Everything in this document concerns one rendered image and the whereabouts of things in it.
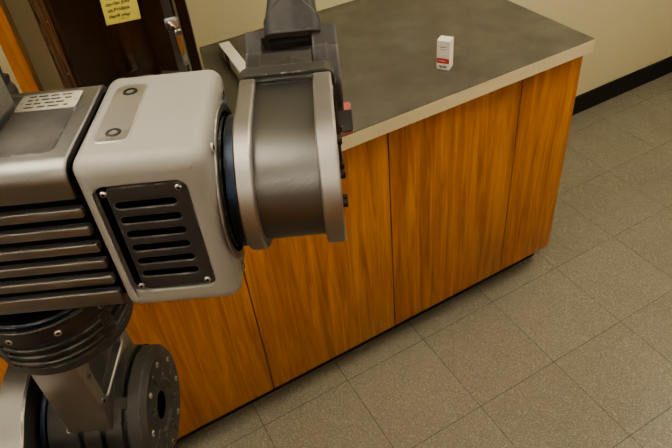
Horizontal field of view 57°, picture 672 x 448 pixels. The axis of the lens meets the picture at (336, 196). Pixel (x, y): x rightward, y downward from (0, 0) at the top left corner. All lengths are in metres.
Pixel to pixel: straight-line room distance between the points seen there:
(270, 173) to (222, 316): 1.24
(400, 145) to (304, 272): 0.44
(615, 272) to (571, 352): 0.43
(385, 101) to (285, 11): 0.92
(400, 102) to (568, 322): 1.10
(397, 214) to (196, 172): 1.36
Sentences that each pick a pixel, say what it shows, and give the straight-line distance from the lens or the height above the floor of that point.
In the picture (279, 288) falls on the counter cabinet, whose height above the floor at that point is 0.51.
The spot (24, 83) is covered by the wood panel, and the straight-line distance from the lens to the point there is 1.42.
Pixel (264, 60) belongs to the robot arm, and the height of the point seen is 1.48.
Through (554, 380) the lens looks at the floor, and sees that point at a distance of 2.18.
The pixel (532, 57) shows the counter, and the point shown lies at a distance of 1.81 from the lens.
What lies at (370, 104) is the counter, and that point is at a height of 0.94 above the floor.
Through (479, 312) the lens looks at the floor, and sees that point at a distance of 2.31.
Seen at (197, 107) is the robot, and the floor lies 1.53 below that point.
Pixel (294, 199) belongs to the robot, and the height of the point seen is 1.46.
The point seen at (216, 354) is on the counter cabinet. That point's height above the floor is 0.38.
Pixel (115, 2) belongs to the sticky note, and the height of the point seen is 1.28.
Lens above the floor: 1.76
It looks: 39 degrees down
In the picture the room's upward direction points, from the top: 6 degrees counter-clockwise
